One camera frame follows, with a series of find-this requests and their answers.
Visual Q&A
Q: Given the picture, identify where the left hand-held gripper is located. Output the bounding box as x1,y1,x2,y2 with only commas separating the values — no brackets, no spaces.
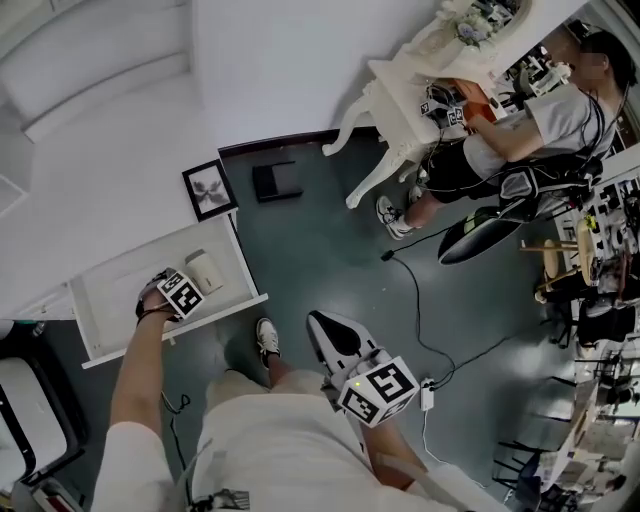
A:
135,268,206,324

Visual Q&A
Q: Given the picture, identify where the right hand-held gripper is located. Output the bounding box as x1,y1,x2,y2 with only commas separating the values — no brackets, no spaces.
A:
305,310,420,429

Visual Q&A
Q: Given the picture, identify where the cream cylindrical device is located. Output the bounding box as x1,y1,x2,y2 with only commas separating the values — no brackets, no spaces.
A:
183,248,226,296

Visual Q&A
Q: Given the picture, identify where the large white drawer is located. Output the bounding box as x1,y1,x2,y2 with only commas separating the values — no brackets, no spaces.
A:
67,209,270,370

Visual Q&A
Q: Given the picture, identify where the person's right forearm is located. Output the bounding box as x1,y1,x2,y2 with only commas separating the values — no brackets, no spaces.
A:
367,417,426,484

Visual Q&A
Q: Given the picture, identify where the person's left forearm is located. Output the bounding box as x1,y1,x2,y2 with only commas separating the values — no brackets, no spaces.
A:
108,299,171,432

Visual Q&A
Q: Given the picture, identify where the white dresser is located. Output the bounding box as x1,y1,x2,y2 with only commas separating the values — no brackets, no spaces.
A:
0,0,241,321

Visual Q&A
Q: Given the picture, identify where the person's bare leg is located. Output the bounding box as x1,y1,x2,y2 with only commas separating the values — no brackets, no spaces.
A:
263,349,297,391

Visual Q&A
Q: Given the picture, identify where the person's left white shoe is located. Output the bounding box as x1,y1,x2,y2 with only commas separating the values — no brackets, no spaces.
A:
255,317,281,370

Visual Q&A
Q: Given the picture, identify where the person's cream clothing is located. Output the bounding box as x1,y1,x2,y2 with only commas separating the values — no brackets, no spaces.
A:
92,367,506,512

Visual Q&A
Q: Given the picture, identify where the black box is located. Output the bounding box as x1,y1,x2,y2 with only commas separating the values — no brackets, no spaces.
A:
251,160,305,204

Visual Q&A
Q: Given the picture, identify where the black oval stool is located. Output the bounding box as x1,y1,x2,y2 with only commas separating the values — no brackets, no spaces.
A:
438,215,525,266

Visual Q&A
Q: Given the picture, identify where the white and black mobile robot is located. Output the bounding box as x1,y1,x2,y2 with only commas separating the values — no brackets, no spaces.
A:
0,344,92,487

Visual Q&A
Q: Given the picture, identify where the wooden stool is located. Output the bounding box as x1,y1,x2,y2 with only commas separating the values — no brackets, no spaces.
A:
519,238,584,301

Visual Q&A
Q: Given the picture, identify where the white vanity table with mirror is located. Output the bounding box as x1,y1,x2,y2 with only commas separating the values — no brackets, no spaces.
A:
321,0,534,210

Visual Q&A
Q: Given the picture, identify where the round wooden table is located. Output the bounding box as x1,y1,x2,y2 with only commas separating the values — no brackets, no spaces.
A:
574,217,599,286

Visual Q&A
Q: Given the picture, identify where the orange box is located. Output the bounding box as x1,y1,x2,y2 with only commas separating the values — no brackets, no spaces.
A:
447,77,499,124

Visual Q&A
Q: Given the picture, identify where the white flower bouquet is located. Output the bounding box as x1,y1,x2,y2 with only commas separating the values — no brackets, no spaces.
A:
449,2,501,50

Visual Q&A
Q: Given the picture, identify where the black floor cable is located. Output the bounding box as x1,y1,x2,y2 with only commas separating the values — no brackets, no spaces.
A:
380,227,554,391

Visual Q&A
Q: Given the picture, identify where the black picture frame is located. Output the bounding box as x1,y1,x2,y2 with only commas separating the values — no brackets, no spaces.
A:
181,158,239,223

